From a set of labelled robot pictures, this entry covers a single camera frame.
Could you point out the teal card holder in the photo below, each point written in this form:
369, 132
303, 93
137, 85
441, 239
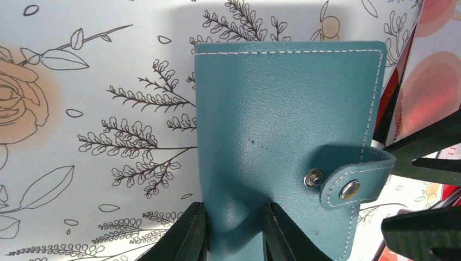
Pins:
290, 123

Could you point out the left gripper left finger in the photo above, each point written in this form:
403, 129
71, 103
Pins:
185, 240

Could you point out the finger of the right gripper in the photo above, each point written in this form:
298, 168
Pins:
432, 234
411, 152

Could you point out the floral patterned table mat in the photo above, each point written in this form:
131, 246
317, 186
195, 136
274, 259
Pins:
99, 152

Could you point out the pile of red cards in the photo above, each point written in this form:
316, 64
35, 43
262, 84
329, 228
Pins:
442, 196

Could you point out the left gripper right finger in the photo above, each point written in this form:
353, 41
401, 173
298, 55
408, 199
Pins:
284, 240

